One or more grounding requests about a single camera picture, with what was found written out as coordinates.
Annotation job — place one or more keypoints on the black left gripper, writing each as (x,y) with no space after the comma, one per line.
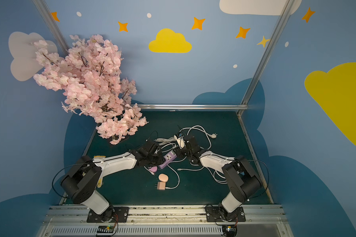
(154,152)

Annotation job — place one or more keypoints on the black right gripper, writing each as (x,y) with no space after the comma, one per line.
(187,144)

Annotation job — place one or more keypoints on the purple earbud case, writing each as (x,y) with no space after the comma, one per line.
(153,169)

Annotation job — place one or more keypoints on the purple power strip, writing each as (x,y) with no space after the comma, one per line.
(169,157)

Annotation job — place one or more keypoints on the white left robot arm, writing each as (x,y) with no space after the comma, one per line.
(81,181)

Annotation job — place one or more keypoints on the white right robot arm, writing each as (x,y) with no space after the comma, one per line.
(242,179)

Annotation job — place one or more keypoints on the pink charger adapter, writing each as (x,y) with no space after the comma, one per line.
(161,186)

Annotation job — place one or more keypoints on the pink artificial blossom tree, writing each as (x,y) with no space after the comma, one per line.
(89,77)

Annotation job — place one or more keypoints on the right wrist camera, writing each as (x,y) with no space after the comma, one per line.
(179,138)

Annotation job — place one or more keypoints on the aluminium back frame rail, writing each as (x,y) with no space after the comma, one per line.
(192,107)

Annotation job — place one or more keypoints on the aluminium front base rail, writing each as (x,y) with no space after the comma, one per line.
(166,221)

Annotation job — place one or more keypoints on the right aluminium frame post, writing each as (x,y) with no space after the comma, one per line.
(276,34)

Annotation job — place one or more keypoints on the aluminium frame post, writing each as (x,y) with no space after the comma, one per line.
(276,34)
(45,13)

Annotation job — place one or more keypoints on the left aluminium frame post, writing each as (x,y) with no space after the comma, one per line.
(45,13)

